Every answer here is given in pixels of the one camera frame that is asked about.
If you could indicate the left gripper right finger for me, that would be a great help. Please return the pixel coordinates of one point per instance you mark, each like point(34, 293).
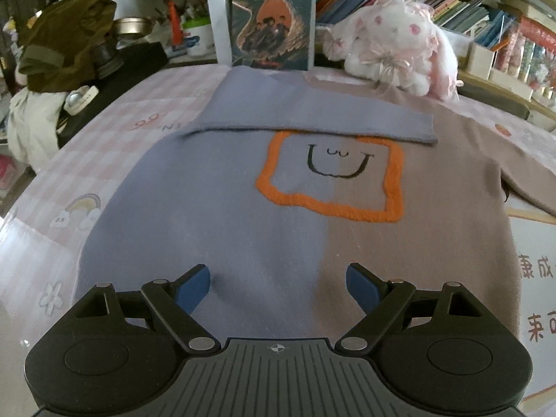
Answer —
point(440, 351)

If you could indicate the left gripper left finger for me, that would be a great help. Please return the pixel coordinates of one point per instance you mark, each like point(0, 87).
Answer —
point(114, 351)

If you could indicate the purple and tan sweater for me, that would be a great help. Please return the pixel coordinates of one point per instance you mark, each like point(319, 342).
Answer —
point(285, 179)

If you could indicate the white cloth garment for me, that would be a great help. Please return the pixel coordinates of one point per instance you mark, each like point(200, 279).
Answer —
point(32, 126)

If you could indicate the white wristwatch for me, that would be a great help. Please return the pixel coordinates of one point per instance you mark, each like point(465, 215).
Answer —
point(79, 99)

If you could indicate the white cardboard box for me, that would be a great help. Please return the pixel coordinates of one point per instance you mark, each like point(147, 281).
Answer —
point(479, 61)

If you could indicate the red boxed candy tubes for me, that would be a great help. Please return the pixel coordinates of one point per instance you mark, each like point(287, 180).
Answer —
point(525, 51)

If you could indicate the olive green garment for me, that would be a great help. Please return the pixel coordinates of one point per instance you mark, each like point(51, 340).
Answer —
point(57, 54)

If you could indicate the white pink plush bunny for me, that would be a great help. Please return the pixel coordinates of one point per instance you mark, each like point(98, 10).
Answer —
point(395, 42)

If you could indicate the white plastic pen cup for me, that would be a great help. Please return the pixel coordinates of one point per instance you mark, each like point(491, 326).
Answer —
point(198, 37)

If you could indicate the metal bowl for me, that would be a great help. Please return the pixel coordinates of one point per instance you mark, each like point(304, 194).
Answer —
point(132, 28)

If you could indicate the white metal bookshelf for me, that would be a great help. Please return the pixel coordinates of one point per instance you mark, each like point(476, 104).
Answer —
point(486, 90)

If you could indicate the Harry Potter book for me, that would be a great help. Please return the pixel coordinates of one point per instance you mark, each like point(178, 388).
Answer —
point(273, 34)

